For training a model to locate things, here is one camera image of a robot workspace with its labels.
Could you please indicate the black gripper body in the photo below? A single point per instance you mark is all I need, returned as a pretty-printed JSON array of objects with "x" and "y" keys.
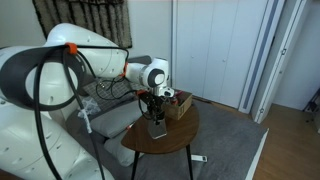
[{"x": 152, "y": 104}]

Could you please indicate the gray mesh bin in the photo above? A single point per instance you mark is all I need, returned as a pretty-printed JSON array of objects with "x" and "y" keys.
[{"x": 157, "y": 132}]

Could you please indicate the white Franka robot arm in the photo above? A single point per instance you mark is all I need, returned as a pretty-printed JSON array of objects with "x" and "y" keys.
[{"x": 96, "y": 55}]

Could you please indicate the wooden side table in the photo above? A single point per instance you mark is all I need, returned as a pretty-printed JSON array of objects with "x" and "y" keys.
[{"x": 180, "y": 135}]

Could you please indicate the small red object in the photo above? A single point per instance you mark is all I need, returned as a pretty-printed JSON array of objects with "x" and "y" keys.
[{"x": 178, "y": 93}]

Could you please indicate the large gray pillow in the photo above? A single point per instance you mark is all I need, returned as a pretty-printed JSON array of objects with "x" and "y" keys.
[{"x": 115, "y": 121}]

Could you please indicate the checked gray cushion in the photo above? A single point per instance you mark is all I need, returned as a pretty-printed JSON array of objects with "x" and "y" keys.
[{"x": 107, "y": 102}]

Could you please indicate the light gray pillow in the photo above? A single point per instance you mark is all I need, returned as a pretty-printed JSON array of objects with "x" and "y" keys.
[{"x": 120, "y": 151}]

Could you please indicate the white power strip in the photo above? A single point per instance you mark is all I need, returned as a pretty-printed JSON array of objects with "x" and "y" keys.
[{"x": 199, "y": 158}]

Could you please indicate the crumpled plastic bag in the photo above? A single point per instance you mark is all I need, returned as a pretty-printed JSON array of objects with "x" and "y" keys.
[{"x": 89, "y": 107}]

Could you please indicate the gray sofa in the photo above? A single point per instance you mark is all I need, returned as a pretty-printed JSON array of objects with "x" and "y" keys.
[{"x": 75, "y": 125}]

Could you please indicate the white closet doors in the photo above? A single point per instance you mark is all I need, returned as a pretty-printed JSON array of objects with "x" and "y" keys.
[{"x": 216, "y": 50}]

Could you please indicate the white door with gray stripe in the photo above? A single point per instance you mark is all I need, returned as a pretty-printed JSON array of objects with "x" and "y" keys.
[{"x": 263, "y": 50}]

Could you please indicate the black metal rack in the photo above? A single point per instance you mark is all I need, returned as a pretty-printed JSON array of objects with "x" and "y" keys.
[{"x": 313, "y": 104}]

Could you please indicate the shaggy wall hanging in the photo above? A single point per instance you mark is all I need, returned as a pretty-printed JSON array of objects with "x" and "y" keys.
[{"x": 100, "y": 20}]

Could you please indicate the white door frame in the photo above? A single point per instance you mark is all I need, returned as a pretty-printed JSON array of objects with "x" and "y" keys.
[{"x": 280, "y": 66}]

